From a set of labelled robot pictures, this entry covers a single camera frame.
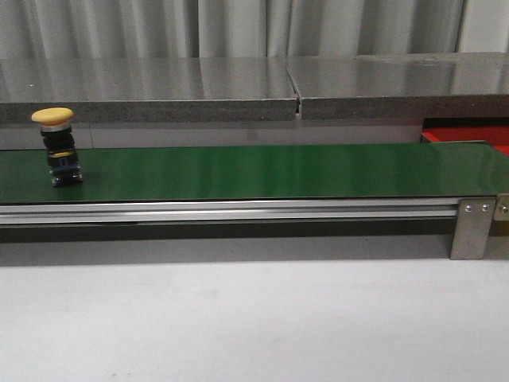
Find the yellow mushroom push button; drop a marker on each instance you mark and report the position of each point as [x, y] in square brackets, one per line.
[62, 157]

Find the grey granite counter slab left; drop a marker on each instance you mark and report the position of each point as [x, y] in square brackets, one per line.
[149, 90]

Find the green conveyor belt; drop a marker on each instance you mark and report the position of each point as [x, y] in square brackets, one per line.
[447, 169]

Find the steel conveyor end plate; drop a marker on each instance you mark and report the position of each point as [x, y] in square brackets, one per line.
[501, 212]

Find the red plastic tray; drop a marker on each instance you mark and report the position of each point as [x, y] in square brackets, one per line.
[497, 137]

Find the white pleated curtain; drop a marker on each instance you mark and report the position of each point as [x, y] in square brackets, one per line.
[100, 29]

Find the aluminium conveyor frame rail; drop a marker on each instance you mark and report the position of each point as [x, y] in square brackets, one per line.
[227, 211]

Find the steel conveyor support bracket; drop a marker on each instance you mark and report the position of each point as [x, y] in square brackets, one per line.
[474, 221]

